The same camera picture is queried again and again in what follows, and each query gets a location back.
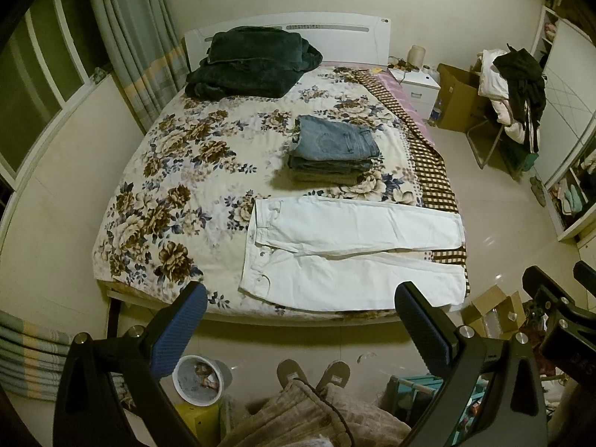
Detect white pants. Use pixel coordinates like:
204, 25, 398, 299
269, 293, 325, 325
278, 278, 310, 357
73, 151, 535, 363
240, 196, 467, 313

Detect small open cardboard box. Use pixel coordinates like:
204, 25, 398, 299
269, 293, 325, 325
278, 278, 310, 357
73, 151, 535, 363
461, 286, 526, 339

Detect white trash bucket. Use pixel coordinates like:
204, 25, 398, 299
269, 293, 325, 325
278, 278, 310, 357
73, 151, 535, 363
172, 355, 232, 408

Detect teal plastic crate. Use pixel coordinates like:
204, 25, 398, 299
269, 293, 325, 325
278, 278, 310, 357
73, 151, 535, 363
389, 374, 489, 446

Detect right grey slipper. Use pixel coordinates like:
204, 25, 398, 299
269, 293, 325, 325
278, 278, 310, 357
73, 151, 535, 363
316, 360, 351, 390

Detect grey slipper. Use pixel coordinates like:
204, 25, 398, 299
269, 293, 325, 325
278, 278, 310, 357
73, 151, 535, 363
316, 360, 351, 390
276, 358, 308, 389

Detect floral bed sheet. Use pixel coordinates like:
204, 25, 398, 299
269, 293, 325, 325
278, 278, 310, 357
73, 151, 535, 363
92, 66, 433, 325

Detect left grey slipper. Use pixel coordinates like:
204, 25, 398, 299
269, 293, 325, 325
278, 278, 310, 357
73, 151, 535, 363
276, 358, 308, 389

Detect beige fleece trouser legs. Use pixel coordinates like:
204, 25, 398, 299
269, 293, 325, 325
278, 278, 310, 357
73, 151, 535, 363
220, 380, 411, 446

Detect brown checkered blanket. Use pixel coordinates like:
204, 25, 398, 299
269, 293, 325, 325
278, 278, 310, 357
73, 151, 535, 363
355, 70, 469, 267

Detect folded striped curtain cloth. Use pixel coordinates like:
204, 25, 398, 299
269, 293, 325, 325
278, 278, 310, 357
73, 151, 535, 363
0, 308, 127, 404

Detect large cardboard box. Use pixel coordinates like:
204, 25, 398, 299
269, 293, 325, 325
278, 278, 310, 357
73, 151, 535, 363
437, 64, 490, 133

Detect chair with clothes pile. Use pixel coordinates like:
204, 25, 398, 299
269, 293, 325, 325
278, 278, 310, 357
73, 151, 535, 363
476, 47, 546, 178

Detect stack of folded jeans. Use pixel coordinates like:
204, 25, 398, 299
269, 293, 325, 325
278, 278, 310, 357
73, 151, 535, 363
288, 115, 381, 186

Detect white nightstand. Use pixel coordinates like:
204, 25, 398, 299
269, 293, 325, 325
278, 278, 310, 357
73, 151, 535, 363
390, 69, 440, 121

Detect white wardrobe shelf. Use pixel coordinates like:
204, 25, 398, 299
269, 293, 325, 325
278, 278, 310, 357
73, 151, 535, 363
531, 7, 595, 241

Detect cream table lamp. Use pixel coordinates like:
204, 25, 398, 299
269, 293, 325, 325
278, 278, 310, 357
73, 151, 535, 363
406, 44, 426, 71

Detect dark green folded blanket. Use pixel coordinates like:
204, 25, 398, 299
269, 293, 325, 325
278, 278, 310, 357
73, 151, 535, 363
185, 26, 323, 101

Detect white headboard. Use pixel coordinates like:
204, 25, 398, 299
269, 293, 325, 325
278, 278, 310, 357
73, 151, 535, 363
184, 12, 392, 70

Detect grey striped curtain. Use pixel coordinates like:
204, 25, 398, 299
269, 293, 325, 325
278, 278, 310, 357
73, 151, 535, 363
90, 0, 189, 130

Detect white window frame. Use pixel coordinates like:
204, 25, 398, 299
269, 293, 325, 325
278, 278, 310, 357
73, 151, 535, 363
1, 0, 111, 190

